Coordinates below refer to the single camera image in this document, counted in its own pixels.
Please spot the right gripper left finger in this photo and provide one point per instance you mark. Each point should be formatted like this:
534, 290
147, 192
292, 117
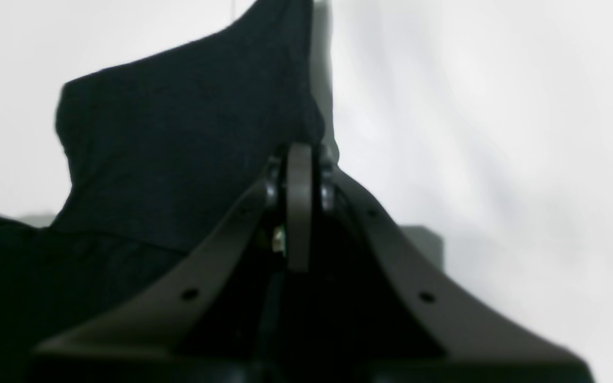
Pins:
150, 325

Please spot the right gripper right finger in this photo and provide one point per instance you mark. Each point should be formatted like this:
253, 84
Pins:
462, 334

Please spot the black T-shirt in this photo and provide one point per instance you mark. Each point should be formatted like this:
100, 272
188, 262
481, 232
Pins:
159, 149

